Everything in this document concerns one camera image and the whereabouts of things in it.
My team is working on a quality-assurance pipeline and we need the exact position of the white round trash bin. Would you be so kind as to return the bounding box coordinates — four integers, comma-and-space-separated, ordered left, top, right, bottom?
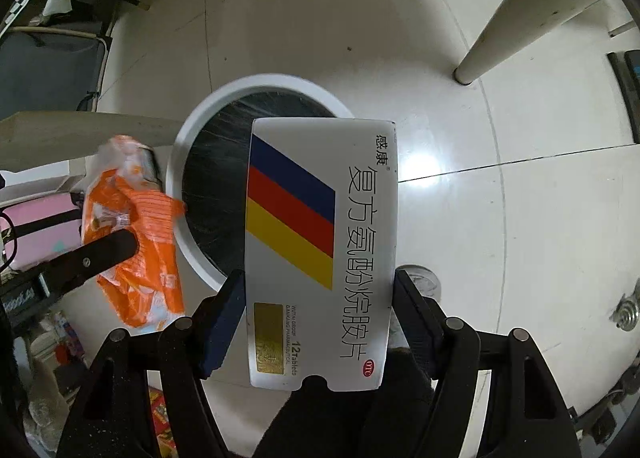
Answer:
165, 72, 357, 295

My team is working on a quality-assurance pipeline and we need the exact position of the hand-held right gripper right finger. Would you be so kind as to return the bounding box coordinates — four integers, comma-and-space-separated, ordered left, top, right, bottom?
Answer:
393, 268, 584, 458

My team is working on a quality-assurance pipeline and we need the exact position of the pink storage box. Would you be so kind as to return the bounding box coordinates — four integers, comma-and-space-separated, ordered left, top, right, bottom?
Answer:
0, 190, 86, 271

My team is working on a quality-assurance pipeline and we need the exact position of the dark folding chair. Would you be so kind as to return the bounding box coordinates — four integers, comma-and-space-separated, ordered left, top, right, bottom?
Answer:
0, 25, 113, 121

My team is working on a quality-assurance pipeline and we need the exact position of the white table leg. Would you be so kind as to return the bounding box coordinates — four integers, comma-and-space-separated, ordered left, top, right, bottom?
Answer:
453, 0, 608, 86

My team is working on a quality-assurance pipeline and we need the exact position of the red printed package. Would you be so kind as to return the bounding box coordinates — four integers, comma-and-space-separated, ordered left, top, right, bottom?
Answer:
147, 385, 178, 458

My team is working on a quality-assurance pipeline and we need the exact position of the orange snack wrapper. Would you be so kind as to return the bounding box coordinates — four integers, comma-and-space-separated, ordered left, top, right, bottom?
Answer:
80, 134, 188, 330

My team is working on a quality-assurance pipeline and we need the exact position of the white striped medicine box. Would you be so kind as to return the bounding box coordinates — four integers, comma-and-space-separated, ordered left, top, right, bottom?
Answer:
243, 116, 399, 393

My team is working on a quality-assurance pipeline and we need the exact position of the metal caster wheel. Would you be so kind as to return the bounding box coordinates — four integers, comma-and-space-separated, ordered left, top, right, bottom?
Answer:
610, 278, 640, 334

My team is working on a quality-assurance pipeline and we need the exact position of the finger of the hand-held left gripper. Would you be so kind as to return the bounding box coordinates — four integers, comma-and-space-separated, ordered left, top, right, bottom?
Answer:
31, 228, 140, 292

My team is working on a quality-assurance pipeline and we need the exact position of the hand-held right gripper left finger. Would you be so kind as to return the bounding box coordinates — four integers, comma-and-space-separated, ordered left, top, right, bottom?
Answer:
56, 270, 247, 458

